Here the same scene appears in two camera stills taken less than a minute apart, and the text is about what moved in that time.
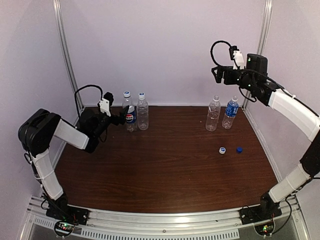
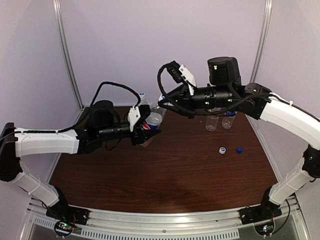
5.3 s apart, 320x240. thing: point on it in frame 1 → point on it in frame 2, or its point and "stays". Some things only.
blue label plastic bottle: x=231 y=110 stays
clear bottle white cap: x=213 y=116 stays
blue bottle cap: x=239 y=149 stays
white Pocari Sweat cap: x=222 y=150 stays
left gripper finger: x=123 y=114 → x=149 y=133
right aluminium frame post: x=267 y=6 stays
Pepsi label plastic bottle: x=131 y=115 → x=153 y=120
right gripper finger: x=218 y=73 → x=173 y=93
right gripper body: x=221 y=75 → x=185 y=97
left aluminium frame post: x=58 y=11 stays
